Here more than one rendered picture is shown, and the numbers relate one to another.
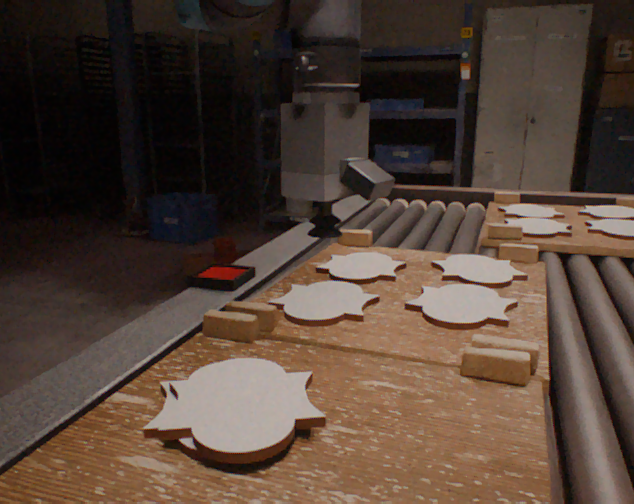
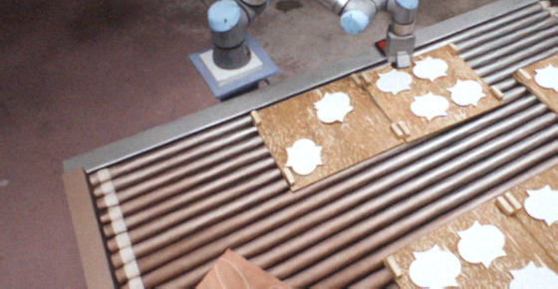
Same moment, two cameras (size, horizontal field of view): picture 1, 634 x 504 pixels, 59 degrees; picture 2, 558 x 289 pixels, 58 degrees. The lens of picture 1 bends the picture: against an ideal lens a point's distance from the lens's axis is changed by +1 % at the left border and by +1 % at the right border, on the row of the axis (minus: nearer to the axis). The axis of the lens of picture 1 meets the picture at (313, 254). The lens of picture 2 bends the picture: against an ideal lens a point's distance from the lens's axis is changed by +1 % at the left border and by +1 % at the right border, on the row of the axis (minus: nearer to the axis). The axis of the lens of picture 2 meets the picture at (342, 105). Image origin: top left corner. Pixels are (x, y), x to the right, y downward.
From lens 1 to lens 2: 1.34 m
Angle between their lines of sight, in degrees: 46
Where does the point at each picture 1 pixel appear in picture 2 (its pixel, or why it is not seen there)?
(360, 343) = (383, 104)
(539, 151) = not seen: outside the picture
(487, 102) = not seen: outside the picture
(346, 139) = (402, 47)
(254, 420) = (330, 115)
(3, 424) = (297, 83)
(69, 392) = (313, 80)
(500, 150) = not seen: outside the picture
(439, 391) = (378, 129)
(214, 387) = (331, 102)
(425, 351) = (394, 117)
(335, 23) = (399, 19)
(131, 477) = (306, 113)
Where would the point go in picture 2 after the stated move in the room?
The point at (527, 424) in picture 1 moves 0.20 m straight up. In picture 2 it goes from (382, 146) to (388, 107)
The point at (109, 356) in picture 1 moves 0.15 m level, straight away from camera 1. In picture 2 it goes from (329, 71) to (343, 46)
